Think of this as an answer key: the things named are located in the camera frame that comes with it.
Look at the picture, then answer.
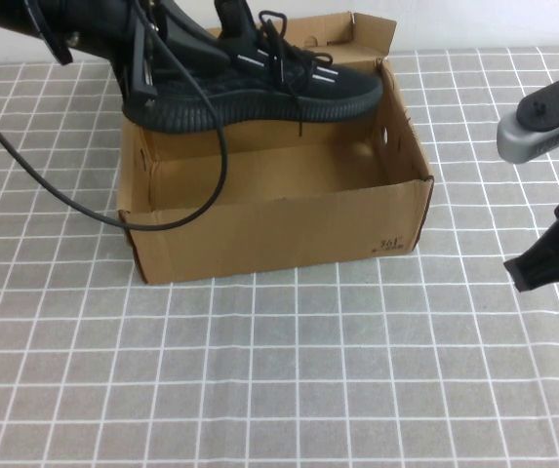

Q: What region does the grey white-checked tablecloth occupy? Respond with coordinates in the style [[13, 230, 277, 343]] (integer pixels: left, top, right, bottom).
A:
[[0, 46, 559, 468]]

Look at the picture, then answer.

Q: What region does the brown cardboard shoe box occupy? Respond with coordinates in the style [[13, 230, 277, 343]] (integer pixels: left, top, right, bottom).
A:
[[115, 12, 434, 287]]

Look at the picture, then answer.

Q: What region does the black knit sneaker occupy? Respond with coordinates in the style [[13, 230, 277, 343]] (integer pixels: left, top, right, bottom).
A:
[[121, 0, 385, 136]]

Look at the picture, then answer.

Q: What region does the left camera black cable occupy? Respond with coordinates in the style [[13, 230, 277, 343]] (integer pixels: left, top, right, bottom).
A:
[[0, 0, 229, 231]]

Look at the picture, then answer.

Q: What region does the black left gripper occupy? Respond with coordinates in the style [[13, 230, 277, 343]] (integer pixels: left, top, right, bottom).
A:
[[63, 0, 234, 108]]

